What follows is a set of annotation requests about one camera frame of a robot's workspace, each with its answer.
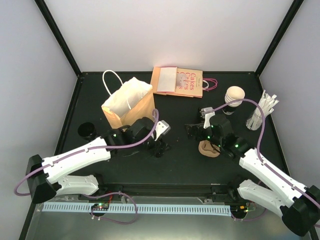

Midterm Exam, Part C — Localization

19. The orange paper bag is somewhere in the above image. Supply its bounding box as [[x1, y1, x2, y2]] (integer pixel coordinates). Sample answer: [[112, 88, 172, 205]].
[[101, 70, 155, 129]]

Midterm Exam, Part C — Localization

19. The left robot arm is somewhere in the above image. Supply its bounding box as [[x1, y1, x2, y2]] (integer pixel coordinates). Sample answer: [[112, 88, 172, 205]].
[[26, 117, 171, 204]]

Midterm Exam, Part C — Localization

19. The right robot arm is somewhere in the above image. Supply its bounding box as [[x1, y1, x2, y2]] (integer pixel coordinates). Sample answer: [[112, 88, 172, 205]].
[[185, 113, 320, 237]]

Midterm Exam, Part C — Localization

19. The stack of black lids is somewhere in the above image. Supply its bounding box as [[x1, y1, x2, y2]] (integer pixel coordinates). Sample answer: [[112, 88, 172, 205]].
[[197, 107, 205, 123]]

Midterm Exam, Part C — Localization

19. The Cakes printed paper bag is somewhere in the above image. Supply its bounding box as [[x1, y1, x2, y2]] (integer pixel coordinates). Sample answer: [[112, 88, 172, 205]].
[[164, 68, 218, 98]]

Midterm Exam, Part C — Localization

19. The stack of paper cups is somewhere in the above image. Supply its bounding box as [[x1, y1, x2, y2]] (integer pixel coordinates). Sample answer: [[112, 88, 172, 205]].
[[222, 86, 245, 115]]

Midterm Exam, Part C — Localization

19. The orange flat bag stack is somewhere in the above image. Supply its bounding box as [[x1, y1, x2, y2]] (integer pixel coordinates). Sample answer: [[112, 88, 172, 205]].
[[150, 66, 178, 94]]

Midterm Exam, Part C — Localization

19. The jar of white stirrers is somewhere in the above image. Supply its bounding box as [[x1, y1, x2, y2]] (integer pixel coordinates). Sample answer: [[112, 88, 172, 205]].
[[246, 90, 279, 131]]

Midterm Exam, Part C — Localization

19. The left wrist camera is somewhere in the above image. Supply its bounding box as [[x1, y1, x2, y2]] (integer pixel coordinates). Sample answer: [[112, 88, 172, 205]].
[[155, 120, 171, 140]]

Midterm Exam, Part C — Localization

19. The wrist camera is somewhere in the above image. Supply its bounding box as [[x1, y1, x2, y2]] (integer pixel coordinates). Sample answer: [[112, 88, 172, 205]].
[[203, 107, 215, 129], [155, 120, 171, 140]]

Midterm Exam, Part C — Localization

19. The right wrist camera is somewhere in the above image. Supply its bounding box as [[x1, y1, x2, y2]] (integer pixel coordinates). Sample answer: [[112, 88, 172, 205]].
[[203, 107, 215, 129]]

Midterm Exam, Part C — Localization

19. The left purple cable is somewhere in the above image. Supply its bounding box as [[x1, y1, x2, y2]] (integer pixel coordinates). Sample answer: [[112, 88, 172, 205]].
[[13, 108, 139, 224]]

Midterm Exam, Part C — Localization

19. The purple cable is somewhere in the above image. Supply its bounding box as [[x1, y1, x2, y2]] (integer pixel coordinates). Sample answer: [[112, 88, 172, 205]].
[[212, 98, 320, 228], [13, 108, 139, 224]]

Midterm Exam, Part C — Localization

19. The light blue cable duct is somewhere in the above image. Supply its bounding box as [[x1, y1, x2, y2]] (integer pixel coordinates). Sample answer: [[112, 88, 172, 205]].
[[42, 202, 232, 217]]

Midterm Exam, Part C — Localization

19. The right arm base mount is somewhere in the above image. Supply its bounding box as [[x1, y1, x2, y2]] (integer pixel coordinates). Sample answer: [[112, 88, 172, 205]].
[[206, 184, 248, 204]]

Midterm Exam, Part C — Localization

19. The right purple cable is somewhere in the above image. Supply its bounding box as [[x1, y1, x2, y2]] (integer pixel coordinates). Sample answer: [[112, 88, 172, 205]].
[[212, 98, 320, 228]]

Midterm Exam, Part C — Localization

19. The black frame post right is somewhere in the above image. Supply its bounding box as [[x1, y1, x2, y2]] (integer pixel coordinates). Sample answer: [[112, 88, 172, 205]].
[[255, 0, 304, 77]]

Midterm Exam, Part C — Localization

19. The black frame post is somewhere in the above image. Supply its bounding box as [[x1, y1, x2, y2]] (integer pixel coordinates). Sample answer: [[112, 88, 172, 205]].
[[34, 0, 82, 77], [255, 0, 304, 77]]

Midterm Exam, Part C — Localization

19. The black frame post left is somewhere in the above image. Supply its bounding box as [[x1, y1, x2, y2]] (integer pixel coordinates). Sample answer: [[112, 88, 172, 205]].
[[34, 0, 82, 77]]

